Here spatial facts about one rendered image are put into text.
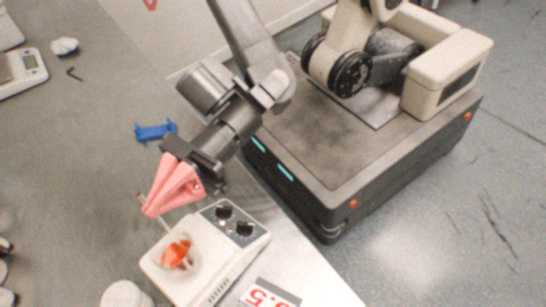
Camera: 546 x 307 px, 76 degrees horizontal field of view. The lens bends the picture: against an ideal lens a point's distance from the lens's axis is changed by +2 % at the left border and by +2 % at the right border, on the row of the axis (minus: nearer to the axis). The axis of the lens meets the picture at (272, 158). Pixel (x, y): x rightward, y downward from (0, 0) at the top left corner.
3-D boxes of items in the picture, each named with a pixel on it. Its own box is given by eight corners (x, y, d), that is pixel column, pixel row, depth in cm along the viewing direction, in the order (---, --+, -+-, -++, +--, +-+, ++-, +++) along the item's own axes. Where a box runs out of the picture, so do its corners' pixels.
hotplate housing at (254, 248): (227, 203, 73) (218, 182, 67) (274, 239, 67) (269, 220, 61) (143, 287, 64) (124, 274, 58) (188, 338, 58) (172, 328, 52)
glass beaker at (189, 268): (171, 292, 55) (150, 275, 48) (165, 256, 58) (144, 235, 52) (214, 275, 56) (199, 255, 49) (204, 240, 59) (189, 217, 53)
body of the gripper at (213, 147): (212, 173, 42) (250, 134, 45) (157, 139, 46) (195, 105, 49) (224, 199, 47) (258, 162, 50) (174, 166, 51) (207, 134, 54)
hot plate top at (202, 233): (191, 213, 63) (189, 211, 63) (237, 251, 58) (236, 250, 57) (138, 264, 59) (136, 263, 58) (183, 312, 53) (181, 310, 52)
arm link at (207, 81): (295, 81, 47) (283, 93, 56) (235, 18, 46) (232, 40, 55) (235, 143, 46) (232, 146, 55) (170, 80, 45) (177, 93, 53)
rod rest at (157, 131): (176, 124, 88) (171, 115, 86) (176, 134, 86) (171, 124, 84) (137, 131, 89) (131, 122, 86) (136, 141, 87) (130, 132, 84)
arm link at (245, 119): (272, 115, 50) (259, 127, 55) (238, 81, 49) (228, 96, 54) (242, 147, 47) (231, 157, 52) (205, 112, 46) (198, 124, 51)
